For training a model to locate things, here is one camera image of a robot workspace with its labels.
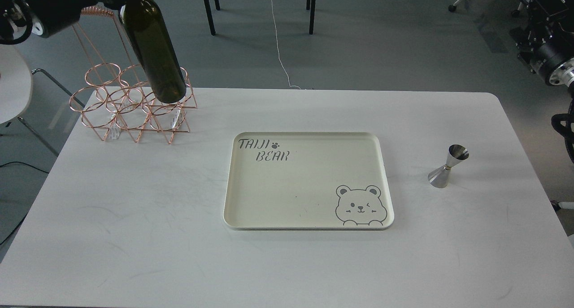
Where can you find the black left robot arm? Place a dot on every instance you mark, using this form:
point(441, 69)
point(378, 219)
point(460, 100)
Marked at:
point(16, 22)

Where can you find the dark green wine bottle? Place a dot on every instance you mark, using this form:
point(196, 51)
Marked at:
point(145, 27)

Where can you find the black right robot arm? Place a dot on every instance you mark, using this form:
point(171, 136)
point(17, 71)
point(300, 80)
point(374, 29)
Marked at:
point(546, 44)

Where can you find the rose gold wire bottle rack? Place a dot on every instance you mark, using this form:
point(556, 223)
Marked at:
point(119, 100)

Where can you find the steel double jigger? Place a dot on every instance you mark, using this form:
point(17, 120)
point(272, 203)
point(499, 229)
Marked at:
point(439, 177)

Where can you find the cream bear serving tray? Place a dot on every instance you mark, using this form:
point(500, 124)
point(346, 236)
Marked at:
point(307, 180)

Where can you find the white office chair base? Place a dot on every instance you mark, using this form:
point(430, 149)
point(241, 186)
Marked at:
point(516, 8)

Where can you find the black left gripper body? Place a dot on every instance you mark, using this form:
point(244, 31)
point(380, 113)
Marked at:
point(52, 16)

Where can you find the black table leg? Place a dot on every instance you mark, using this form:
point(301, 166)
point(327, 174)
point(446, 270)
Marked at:
point(311, 7)
point(209, 14)

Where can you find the black table leg right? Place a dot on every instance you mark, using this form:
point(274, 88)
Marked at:
point(311, 7)

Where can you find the black table leg left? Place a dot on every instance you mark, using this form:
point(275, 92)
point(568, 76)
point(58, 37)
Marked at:
point(209, 14)

